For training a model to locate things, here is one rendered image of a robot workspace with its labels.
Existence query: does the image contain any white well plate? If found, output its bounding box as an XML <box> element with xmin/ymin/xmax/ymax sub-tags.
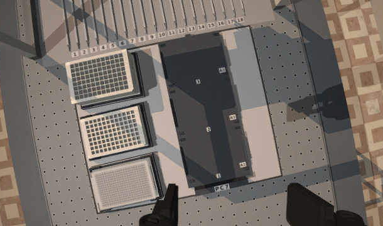
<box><xmin>80</xmin><ymin>105</ymin><xmax>149</xmax><ymax>159</ymax></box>

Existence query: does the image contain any grey perforated base plate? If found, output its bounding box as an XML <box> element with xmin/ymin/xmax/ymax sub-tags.
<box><xmin>21</xmin><ymin>0</ymin><xmax>337</xmax><ymax>226</ymax></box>

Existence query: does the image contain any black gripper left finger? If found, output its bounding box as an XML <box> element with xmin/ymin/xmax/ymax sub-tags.
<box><xmin>139</xmin><ymin>183</ymin><xmax>178</xmax><ymax>226</ymax></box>

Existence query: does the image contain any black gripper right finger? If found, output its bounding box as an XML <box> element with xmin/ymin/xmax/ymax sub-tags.
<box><xmin>286</xmin><ymin>183</ymin><xmax>367</xmax><ymax>226</ymax></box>

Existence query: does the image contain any grey deep-well block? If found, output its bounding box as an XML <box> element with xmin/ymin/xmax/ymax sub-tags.
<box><xmin>65</xmin><ymin>49</ymin><xmax>141</xmax><ymax>106</ymax></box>

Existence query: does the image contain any grey multi-well plate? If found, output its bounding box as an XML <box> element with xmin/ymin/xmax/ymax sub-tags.
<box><xmin>90</xmin><ymin>158</ymin><xmax>159</xmax><ymax>211</ymax></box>

